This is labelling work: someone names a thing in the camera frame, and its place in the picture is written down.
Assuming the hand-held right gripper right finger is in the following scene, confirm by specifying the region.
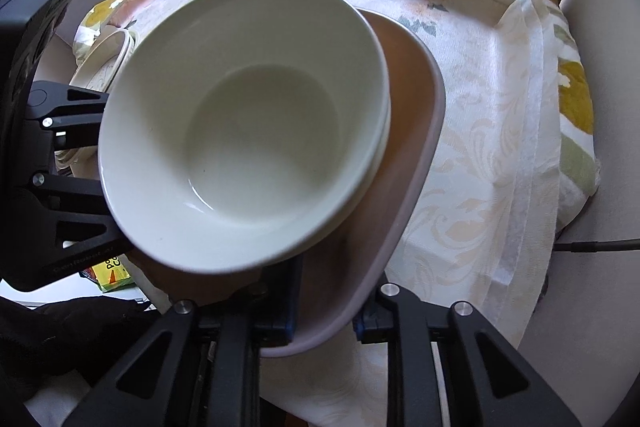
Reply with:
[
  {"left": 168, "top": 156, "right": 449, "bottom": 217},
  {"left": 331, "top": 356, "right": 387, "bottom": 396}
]
[{"left": 352, "top": 283, "right": 583, "bottom": 427}]

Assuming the yellow packet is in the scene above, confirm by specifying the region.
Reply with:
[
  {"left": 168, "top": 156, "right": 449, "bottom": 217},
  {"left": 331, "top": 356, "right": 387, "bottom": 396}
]
[{"left": 80, "top": 257, "right": 138, "bottom": 293}]

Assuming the person's left forearm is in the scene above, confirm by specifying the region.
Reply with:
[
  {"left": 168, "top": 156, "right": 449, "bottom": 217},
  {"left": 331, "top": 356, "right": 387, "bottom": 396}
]
[{"left": 0, "top": 294, "right": 161, "bottom": 408}]

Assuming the plain white bowl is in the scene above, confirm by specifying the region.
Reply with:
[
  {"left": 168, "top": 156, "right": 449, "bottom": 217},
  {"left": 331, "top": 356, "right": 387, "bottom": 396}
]
[{"left": 97, "top": 0, "right": 391, "bottom": 272}]

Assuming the floral blanket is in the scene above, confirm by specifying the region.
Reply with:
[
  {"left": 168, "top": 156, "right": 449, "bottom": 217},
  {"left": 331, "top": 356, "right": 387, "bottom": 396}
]
[{"left": 72, "top": 0, "right": 601, "bottom": 228}]

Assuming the pink bowl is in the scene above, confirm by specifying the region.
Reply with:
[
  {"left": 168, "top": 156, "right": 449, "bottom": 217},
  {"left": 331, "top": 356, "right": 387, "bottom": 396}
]
[{"left": 127, "top": 7, "right": 447, "bottom": 347}]

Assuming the black cable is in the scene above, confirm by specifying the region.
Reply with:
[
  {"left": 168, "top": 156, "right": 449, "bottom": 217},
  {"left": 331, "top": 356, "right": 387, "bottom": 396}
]
[{"left": 552, "top": 238, "right": 640, "bottom": 254}]

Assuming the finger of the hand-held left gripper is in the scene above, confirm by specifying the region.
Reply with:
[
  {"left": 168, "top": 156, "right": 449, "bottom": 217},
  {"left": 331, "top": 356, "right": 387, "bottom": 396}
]
[
  {"left": 27, "top": 172, "right": 136, "bottom": 258},
  {"left": 27, "top": 79, "right": 117, "bottom": 152}
]

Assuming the cream plate with flower print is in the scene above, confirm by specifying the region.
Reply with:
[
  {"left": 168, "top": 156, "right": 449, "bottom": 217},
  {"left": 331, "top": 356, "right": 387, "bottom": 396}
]
[{"left": 70, "top": 27, "right": 138, "bottom": 95}]

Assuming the cream patterned tablecloth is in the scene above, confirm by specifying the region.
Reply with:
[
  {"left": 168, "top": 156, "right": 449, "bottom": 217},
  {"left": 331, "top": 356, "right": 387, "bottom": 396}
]
[{"left": 120, "top": 0, "right": 561, "bottom": 427}]

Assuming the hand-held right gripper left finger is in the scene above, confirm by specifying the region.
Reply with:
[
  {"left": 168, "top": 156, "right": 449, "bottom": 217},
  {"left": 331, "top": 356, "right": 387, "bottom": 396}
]
[{"left": 65, "top": 257, "right": 305, "bottom": 427}]

